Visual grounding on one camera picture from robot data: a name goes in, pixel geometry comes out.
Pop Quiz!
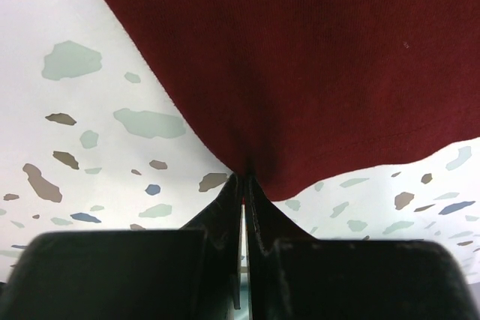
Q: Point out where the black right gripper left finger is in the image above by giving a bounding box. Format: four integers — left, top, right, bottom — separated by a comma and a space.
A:
1, 175, 243, 319

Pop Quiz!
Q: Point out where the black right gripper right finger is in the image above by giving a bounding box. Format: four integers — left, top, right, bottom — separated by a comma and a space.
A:
244, 178, 479, 320

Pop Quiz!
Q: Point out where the dark red t-shirt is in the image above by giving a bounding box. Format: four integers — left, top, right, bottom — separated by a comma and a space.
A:
104, 0, 479, 201

